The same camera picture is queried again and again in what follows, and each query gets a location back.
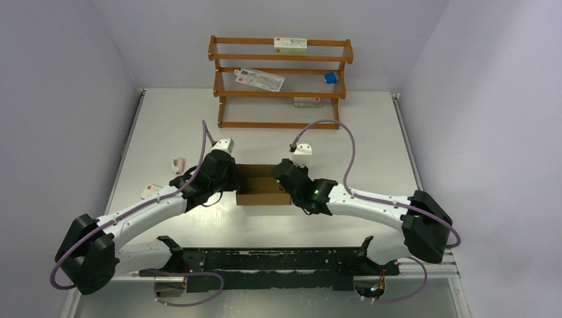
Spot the green white box top shelf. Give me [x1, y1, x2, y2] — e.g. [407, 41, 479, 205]
[273, 37, 308, 56]

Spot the small blue object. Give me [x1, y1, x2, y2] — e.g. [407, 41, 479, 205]
[323, 72, 339, 84]

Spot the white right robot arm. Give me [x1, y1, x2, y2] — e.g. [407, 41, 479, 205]
[273, 159, 453, 274]

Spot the orange wooden shelf rack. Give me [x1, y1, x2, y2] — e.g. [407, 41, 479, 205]
[207, 35, 354, 130]

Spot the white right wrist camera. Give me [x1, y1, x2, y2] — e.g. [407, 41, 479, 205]
[290, 141, 312, 168]

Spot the small box lower shelf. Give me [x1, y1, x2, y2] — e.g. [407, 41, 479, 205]
[293, 97, 321, 108]

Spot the brown cardboard box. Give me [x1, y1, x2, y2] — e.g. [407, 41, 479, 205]
[235, 164, 292, 206]

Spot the small pink white object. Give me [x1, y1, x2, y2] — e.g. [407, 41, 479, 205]
[172, 158, 185, 176]

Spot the white flat package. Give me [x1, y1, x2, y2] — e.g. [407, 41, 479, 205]
[234, 68, 286, 92]

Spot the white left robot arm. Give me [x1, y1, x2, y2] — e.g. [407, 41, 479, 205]
[50, 149, 239, 295]

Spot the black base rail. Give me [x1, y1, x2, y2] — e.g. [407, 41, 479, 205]
[163, 247, 400, 293]

